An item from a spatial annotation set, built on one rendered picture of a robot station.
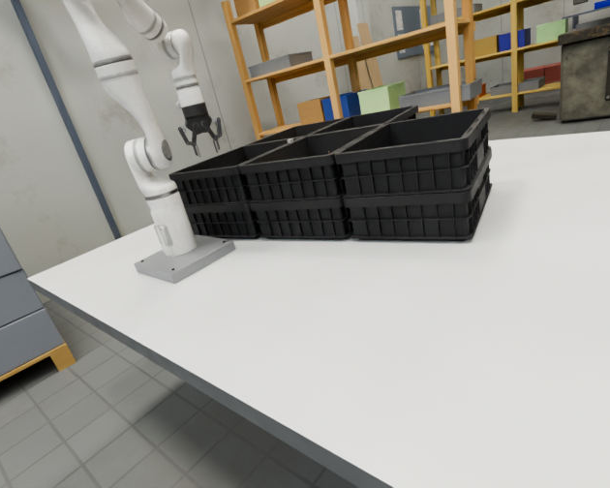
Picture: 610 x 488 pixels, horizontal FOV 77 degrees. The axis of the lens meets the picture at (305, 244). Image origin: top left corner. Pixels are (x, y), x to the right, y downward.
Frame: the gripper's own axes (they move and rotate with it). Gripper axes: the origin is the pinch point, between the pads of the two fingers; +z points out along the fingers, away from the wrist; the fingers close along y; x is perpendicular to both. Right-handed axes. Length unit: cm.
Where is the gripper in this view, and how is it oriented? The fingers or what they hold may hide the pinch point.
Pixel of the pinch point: (207, 150)
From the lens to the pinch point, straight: 132.0
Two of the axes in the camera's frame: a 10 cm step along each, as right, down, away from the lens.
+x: -3.5, -2.8, 8.9
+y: 9.1, -3.2, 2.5
